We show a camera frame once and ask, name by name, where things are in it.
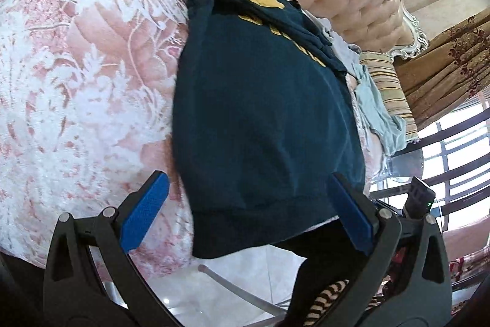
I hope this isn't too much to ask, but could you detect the brown patterned curtain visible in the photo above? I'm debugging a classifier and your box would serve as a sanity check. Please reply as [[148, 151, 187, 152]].
[[394, 7, 490, 129]]

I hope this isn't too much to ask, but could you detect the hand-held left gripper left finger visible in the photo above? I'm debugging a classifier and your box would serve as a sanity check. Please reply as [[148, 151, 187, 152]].
[[43, 171, 184, 327]]

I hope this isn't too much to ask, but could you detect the person's right forearm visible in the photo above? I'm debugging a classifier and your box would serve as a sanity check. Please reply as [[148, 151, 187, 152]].
[[302, 278, 387, 327]]

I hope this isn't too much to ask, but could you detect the ornate silver headboard frame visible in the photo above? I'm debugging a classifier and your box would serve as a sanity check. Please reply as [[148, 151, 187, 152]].
[[386, 0, 431, 63]]

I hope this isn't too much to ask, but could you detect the striped gold pillow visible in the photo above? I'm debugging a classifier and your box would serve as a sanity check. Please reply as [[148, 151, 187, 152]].
[[359, 51, 419, 139]]

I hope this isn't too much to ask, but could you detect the navy sweatshirt with yellow print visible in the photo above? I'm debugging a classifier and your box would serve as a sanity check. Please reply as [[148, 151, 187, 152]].
[[171, 0, 366, 259]]

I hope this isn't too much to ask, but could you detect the pink floral bedspread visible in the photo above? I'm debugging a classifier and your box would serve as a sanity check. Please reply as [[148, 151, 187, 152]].
[[0, 0, 385, 279]]

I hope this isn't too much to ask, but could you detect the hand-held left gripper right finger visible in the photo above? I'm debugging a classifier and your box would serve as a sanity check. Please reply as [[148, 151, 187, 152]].
[[285, 173, 453, 327]]

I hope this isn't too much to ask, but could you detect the black window grille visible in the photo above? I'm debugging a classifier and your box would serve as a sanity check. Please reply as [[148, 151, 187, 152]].
[[368, 89, 490, 236]]

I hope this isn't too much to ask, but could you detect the black clothing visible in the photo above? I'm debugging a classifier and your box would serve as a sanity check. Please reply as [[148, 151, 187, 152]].
[[273, 231, 370, 327]]

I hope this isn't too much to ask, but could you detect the light blue cloth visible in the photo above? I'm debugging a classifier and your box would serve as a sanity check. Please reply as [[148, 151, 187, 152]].
[[312, 16, 407, 156]]

